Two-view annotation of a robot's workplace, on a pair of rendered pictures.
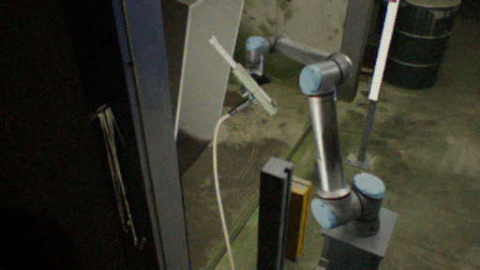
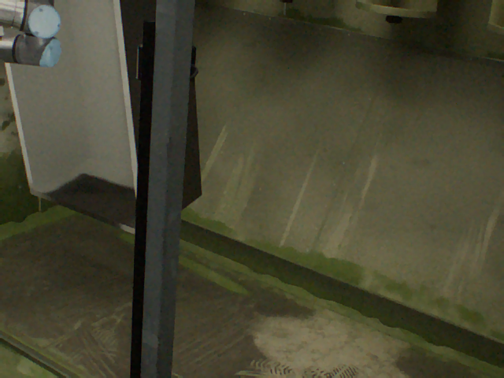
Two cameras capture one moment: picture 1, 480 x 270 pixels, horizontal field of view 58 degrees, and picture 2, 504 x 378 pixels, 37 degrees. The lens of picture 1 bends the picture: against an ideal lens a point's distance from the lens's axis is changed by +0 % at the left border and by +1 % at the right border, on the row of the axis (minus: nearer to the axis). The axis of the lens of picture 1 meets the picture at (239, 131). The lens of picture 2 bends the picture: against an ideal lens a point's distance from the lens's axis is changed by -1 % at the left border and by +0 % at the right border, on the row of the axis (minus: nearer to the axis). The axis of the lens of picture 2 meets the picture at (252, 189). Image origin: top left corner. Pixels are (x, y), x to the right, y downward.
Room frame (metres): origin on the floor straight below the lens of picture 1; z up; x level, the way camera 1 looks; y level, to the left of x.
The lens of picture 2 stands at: (2.96, -2.29, 1.66)
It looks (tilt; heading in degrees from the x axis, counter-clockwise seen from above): 21 degrees down; 94
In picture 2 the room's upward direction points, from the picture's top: 6 degrees clockwise
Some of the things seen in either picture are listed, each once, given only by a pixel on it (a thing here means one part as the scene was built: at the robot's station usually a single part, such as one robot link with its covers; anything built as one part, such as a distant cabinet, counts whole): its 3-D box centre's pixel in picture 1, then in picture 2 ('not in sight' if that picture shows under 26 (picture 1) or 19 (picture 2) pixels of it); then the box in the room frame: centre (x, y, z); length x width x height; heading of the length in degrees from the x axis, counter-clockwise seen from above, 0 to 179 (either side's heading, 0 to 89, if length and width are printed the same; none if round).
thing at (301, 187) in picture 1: (282, 217); not in sight; (0.79, -0.11, 1.42); 0.12 x 0.06 x 0.26; 61
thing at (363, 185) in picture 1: (365, 196); not in sight; (1.46, -0.59, 0.83); 0.17 x 0.15 x 0.18; 117
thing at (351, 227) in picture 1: (361, 215); not in sight; (1.47, -0.59, 0.69); 0.19 x 0.19 x 0.10
